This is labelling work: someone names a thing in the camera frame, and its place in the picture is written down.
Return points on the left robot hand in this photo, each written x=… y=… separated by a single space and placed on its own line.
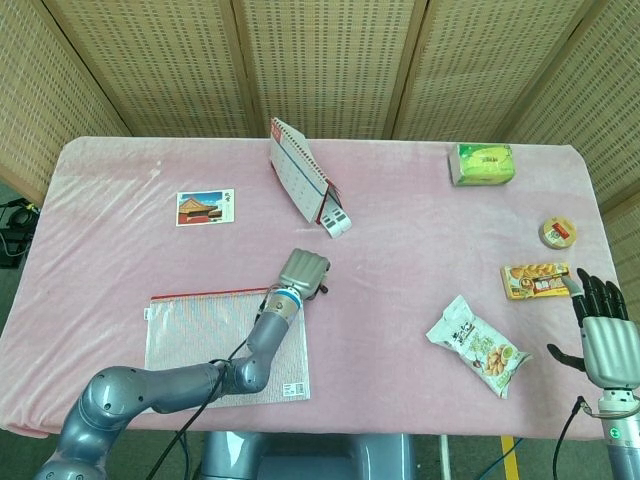
x=302 y=272

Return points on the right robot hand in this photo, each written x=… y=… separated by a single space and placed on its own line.
x=612 y=350

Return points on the clear mesh zipper pouch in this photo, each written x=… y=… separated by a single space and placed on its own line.
x=195 y=330

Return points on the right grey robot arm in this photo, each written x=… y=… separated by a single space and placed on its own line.
x=625 y=440

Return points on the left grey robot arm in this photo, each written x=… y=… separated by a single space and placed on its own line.
x=150 y=387

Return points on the white green snack bag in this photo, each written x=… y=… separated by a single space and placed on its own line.
x=475 y=345

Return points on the pink tablecloth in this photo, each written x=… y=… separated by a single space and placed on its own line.
x=390 y=240

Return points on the spiral desk calendar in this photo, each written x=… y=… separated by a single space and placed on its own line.
x=300 y=175

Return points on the yellow snack box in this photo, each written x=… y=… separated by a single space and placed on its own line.
x=530 y=282

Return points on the palace picture postcard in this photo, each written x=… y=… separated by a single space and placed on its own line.
x=205 y=207

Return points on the round tin red label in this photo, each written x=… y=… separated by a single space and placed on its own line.
x=557 y=232

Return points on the grey robot torso base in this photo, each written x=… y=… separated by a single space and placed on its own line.
x=305 y=457

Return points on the white table leg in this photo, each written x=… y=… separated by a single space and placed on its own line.
x=443 y=457

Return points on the bamboo folding screen panel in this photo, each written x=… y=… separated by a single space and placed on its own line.
x=600 y=100
x=40 y=100
x=480 y=65
x=330 y=65
x=160 y=65

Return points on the green tissue pack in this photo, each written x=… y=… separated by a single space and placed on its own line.
x=482 y=165

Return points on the black equipment on floor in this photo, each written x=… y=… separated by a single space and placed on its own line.
x=17 y=220

